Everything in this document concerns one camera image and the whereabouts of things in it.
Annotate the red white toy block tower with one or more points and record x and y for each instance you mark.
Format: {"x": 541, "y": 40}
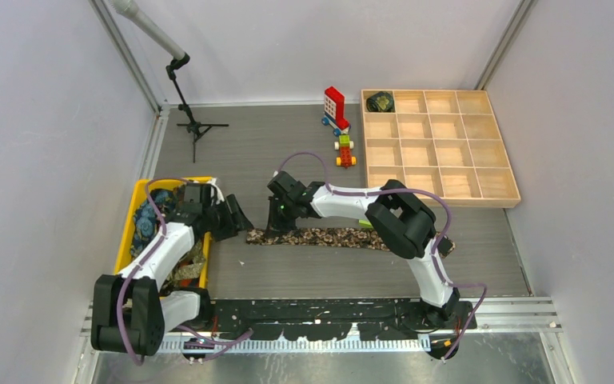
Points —
{"x": 334, "y": 112}

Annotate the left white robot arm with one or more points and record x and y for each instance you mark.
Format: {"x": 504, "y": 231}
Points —
{"x": 129, "y": 315}

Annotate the rolled dark green tie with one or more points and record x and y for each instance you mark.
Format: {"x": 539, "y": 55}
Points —
{"x": 380, "y": 102}

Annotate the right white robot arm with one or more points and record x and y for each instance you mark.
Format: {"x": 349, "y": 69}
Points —
{"x": 405, "y": 225}

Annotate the brown floral tie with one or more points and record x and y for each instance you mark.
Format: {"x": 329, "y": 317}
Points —
{"x": 346, "y": 237}

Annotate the yellow plastic bin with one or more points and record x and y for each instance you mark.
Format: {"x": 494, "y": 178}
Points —
{"x": 139, "y": 195}

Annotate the wooden compartment tray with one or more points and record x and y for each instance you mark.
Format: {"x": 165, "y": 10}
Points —
{"x": 446, "y": 142}

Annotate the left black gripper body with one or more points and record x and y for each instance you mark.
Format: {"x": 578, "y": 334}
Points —
{"x": 223, "y": 221}

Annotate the red yellow toy block car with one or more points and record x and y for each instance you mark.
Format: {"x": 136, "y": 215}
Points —
{"x": 344, "y": 148}

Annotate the green toy block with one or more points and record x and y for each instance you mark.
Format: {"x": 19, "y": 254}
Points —
{"x": 365, "y": 224}

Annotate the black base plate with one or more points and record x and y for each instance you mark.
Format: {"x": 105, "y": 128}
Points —
{"x": 375, "y": 319}

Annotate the grey microphone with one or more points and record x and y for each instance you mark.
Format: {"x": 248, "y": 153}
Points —
{"x": 130, "y": 10}

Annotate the pile of ties in bin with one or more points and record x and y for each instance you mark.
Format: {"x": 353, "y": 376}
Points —
{"x": 188, "y": 271}

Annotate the aluminium frame rail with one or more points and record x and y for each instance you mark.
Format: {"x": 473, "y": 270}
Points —
{"x": 495, "y": 315}

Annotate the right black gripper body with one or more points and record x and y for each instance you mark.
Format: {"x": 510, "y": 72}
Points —
{"x": 282, "y": 218}

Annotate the black microphone stand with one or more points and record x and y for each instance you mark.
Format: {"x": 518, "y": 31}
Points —
{"x": 195, "y": 127}

